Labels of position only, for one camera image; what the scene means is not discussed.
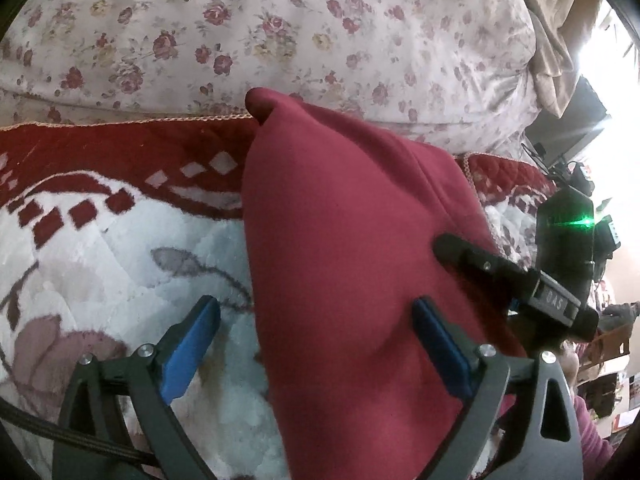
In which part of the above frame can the dark red small garment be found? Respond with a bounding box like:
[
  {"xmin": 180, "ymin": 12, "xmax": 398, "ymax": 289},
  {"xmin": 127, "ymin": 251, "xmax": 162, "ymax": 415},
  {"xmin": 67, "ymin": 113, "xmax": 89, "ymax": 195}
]
[{"xmin": 241, "ymin": 88, "xmax": 522, "ymax": 479}]

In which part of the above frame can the pink sleeve forearm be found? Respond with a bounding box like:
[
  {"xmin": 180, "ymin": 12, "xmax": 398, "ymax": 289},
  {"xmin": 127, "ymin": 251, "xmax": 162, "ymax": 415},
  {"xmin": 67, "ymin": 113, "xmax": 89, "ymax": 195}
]
[{"xmin": 573, "ymin": 396, "xmax": 614, "ymax": 480}]

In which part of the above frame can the right hand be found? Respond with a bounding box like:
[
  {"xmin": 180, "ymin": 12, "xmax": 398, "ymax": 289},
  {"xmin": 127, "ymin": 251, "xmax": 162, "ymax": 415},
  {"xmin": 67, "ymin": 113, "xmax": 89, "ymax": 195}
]
[{"xmin": 558, "ymin": 340, "xmax": 580, "ymax": 384}]

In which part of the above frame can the red white plush blanket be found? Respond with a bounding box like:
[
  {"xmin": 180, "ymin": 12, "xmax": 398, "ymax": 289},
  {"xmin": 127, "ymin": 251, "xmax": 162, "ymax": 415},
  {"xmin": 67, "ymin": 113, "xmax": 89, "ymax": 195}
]
[{"xmin": 0, "ymin": 114, "xmax": 559, "ymax": 480}]

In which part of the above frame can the floral white duvet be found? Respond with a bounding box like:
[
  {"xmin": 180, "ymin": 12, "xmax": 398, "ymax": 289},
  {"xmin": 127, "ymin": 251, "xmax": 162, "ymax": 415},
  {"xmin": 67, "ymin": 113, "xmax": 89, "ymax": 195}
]
[{"xmin": 1, "ymin": 0, "xmax": 539, "ymax": 154}]

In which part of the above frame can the beige curtain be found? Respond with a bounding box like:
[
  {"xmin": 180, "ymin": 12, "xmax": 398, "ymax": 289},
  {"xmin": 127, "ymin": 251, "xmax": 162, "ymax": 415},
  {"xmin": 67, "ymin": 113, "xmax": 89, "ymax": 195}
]
[{"xmin": 524, "ymin": 0, "xmax": 602, "ymax": 118}]

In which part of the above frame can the black braided cable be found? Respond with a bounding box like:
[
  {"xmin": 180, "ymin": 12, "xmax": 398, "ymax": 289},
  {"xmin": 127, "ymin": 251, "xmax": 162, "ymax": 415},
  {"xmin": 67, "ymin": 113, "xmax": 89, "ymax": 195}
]
[{"xmin": 0, "ymin": 401, "xmax": 156, "ymax": 466}]

